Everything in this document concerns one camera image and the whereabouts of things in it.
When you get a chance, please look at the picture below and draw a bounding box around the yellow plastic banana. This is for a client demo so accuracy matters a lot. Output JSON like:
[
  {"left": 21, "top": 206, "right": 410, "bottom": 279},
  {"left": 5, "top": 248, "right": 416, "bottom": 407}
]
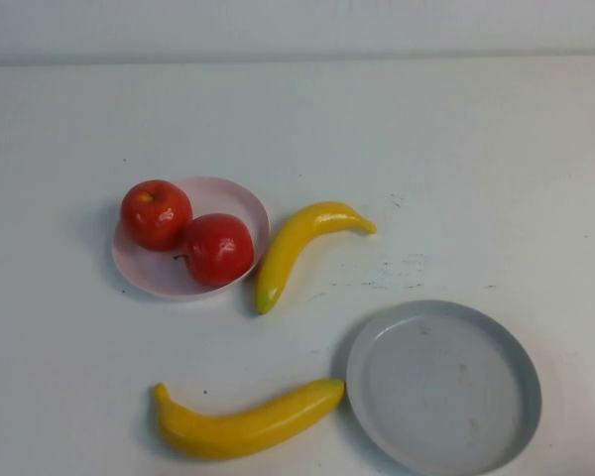
[
  {"left": 255, "top": 200, "right": 378, "bottom": 316},
  {"left": 153, "top": 377, "right": 346, "bottom": 460}
]

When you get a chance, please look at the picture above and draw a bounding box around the dark red apple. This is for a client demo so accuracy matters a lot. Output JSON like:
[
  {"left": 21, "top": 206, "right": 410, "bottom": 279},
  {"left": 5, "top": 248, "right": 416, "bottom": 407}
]
[{"left": 173, "top": 212, "right": 256, "bottom": 288}]

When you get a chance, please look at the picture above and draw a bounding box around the red apple with yellow top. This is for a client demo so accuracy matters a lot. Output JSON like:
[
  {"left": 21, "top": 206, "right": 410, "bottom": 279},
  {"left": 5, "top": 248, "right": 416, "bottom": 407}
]
[{"left": 120, "top": 178, "right": 194, "bottom": 252}]

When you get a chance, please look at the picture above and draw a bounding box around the pink round plate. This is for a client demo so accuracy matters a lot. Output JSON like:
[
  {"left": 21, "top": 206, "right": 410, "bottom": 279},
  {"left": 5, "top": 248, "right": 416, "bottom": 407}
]
[{"left": 111, "top": 176, "right": 272, "bottom": 302}]

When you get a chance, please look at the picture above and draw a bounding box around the grey round plate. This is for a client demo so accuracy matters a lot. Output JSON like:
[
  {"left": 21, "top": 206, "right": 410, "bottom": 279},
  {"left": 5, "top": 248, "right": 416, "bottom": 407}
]
[{"left": 345, "top": 298, "right": 543, "bottom": 476}]

